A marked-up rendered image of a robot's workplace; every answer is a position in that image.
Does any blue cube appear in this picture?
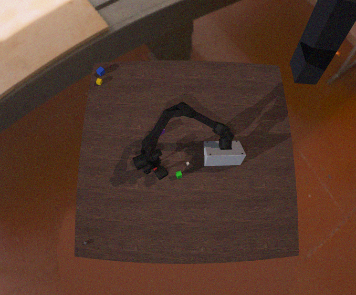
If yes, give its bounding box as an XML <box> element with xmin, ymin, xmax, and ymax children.
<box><xmin>96</xmin><ymin>66</ymin><xmax>105</xmax><ymax>76</ymax></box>

